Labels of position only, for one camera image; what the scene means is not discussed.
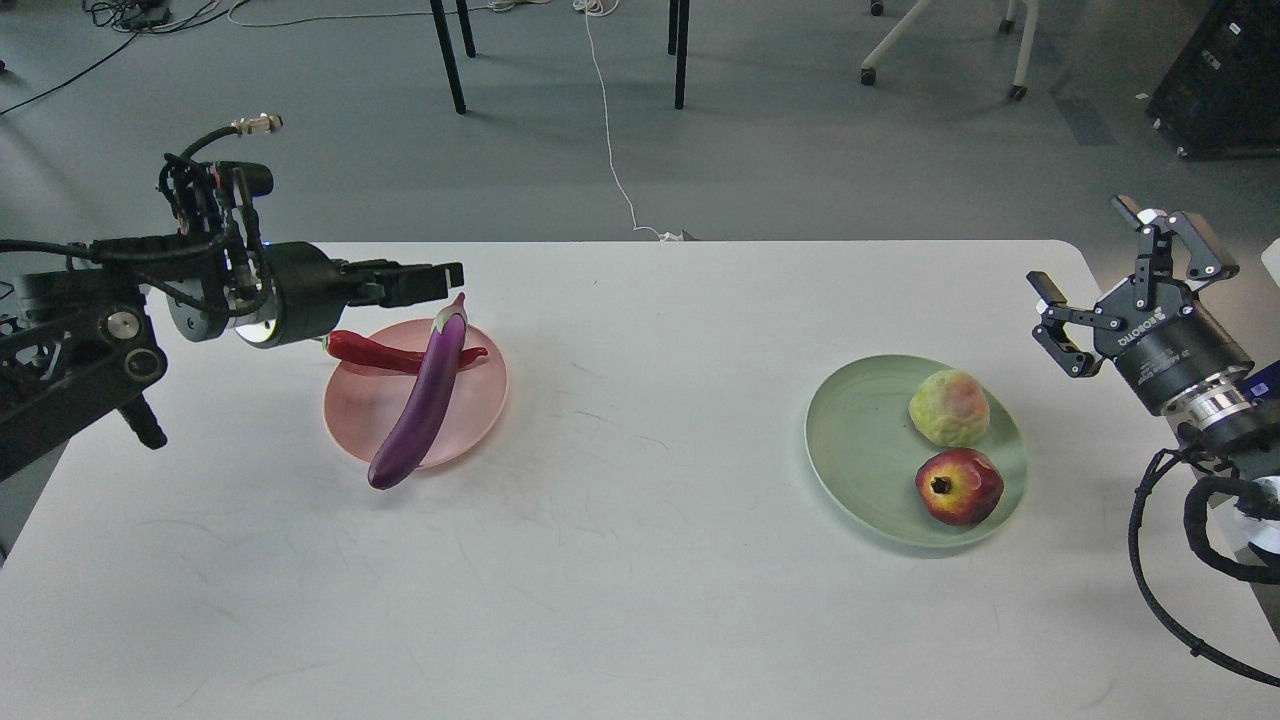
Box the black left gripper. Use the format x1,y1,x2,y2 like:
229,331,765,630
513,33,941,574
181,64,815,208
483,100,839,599
236,242,465,348

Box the white floor cable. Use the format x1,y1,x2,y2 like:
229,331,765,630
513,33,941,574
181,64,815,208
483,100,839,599
572,0,685,242

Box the red pomegranate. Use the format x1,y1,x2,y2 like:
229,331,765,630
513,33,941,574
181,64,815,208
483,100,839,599
914,448,1005,527

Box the black equipment case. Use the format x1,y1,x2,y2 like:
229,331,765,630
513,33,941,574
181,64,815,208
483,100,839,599
1146,1,1279,159

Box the black table legs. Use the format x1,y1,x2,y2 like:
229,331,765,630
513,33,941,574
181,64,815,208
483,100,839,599
667,0,691,111
428,0,477,115

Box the black table legs right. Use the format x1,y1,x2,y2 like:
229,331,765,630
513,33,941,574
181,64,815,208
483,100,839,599
667,0,691,111

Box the green yellow peach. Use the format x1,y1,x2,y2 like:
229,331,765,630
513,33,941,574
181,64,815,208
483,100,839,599
908,369,989,447

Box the black floor cables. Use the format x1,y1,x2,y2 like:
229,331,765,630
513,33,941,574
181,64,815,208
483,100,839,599
0,0,261,117

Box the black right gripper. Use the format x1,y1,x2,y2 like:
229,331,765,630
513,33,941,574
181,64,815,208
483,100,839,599
1027,195,1256,416

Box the purple eggplant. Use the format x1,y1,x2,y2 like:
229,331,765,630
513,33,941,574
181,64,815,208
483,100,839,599
367,293,468,489

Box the black table legs left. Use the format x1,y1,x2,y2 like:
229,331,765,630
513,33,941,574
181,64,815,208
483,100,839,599
428,0,477,115

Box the red chili pepper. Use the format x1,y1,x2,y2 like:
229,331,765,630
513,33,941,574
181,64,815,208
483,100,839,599
319,331,489,375

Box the white chair base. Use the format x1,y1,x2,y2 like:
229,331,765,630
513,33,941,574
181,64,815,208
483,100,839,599
859,1,1041,102

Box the green plate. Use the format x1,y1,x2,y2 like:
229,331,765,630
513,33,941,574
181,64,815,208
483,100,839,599
804,354,1029,553

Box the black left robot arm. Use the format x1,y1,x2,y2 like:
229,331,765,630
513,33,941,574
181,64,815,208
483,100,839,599
3,114,465,478

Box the pink plate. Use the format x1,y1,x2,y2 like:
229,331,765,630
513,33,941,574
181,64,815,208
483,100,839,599
323,325,509,469

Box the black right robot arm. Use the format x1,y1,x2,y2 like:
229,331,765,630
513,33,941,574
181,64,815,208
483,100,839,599
1027,195,1277,685

